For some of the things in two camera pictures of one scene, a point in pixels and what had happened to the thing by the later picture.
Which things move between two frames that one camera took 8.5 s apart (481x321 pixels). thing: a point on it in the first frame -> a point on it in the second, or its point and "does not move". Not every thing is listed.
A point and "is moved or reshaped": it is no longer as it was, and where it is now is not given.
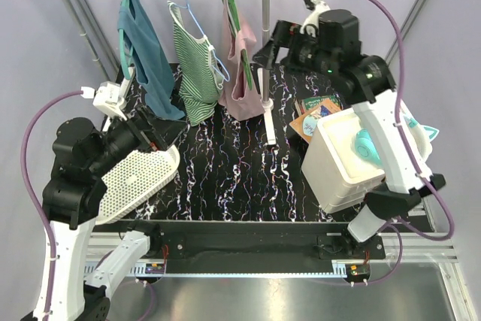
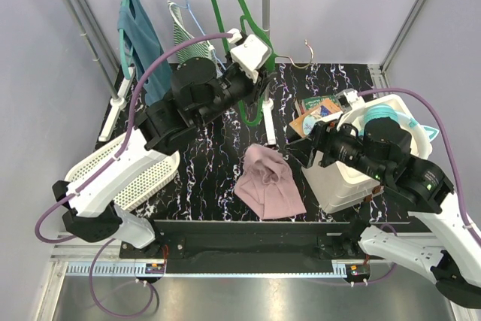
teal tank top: (152, 56) does not move
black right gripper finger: (266, 55) -> (301, 150)
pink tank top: (237, 100) is moved or reshaped
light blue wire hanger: (187, 7) does not move
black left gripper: (165, 131) -> (257, 89)
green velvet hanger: (234, 16) is moved or reshaped
